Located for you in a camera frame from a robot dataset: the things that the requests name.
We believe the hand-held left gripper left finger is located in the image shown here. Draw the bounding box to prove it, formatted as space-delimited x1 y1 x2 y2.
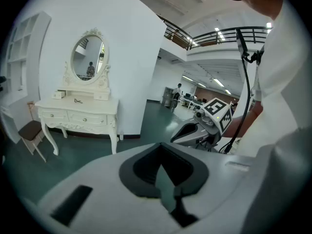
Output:
36 142 186 234

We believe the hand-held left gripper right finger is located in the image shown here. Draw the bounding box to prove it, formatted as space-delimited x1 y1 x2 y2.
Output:
159 142 256 234

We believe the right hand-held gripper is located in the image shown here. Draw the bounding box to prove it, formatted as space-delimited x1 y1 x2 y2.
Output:
170 97 233 151

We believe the white dressing table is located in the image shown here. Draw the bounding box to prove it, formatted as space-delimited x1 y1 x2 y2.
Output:
35 85 120 156

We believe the person's right forearm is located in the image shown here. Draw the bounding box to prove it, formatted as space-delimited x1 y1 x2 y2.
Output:
225 101 265 140

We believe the gray cabinet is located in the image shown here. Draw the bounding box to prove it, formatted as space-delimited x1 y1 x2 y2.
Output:
162 86 175 107

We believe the group of ceiling light strips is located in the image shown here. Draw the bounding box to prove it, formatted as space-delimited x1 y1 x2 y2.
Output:
182 20 273 95

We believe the wooden chair with brown seat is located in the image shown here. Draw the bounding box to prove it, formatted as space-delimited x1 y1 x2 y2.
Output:
18 100 48 163

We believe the person's white shirt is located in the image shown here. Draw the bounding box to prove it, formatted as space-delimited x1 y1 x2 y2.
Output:
238 0 312 234

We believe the black balcony railing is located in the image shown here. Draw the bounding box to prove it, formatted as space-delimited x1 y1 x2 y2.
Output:
158 15 273 51

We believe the black chest-mounted device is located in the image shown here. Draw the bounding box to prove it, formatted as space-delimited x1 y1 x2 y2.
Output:
235 27 249 56

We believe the white desk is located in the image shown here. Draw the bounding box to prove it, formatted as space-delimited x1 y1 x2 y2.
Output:
0 91 32 145

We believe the white bookshelf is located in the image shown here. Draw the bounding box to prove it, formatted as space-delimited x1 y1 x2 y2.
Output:
0 11 52 102

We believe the person's head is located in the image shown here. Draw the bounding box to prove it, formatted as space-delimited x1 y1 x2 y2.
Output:
231 0 285 21

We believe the thick black cable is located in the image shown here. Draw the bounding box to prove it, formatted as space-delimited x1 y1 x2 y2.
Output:
219 54 252 154

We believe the black mount clamp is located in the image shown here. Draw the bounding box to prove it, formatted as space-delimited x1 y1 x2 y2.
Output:
242 49 265 64

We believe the oval mirror with ornate frame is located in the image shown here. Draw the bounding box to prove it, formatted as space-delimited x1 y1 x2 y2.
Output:
62 27 112 92

